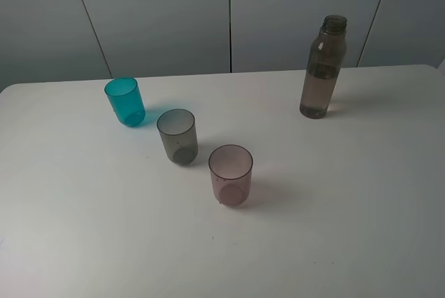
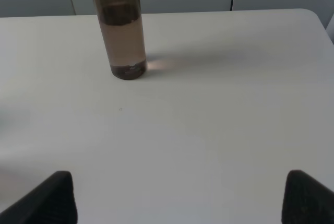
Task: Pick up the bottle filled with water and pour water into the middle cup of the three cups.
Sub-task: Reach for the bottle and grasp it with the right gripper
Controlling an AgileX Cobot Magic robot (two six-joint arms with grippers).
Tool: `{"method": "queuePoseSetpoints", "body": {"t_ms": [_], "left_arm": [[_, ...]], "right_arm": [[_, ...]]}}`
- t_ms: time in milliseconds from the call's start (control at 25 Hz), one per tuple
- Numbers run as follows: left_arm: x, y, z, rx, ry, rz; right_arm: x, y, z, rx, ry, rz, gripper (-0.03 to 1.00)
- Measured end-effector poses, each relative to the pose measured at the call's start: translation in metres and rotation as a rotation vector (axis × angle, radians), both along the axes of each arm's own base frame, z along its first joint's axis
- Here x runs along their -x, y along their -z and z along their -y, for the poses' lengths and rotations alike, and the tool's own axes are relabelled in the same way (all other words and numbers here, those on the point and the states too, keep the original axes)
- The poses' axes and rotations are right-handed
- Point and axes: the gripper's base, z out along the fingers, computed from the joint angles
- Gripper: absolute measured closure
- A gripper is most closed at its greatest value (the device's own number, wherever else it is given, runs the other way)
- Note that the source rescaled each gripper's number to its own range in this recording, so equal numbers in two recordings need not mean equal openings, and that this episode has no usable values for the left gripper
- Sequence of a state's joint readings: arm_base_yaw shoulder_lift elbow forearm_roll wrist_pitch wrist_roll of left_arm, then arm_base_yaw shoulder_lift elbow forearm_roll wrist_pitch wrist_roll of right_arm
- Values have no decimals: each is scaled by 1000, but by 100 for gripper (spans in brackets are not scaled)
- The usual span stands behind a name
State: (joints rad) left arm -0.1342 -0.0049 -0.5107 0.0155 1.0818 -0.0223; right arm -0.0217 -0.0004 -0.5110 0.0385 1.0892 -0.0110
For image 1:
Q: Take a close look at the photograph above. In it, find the teal transparent plastic cup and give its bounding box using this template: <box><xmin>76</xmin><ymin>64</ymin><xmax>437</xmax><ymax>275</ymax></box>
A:
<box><xmin>104</xmin><ymin>77</ymin><xmax>145</xmax><ymax>127</ymax></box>

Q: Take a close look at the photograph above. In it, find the pink transparent plastic cup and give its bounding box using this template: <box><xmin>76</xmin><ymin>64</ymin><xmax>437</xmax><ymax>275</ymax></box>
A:
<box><xmin>208</xmin><ymin>144</ymin><xmax>254</xmax><ymax>207</ymax></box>

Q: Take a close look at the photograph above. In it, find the grey transparent plastic cup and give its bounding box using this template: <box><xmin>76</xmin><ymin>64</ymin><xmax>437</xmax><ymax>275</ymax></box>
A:
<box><xmin>156</xmin><ymin>108</ymin><xmax>198</xmax><ymax>165</ymax></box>

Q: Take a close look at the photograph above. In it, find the brown transparent plastic bottle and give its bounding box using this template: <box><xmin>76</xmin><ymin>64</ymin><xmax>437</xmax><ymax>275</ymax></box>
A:
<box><xmin>300</xmin><ymin>15</ymin><xmax>347</xmax><ymax>119</ymax></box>

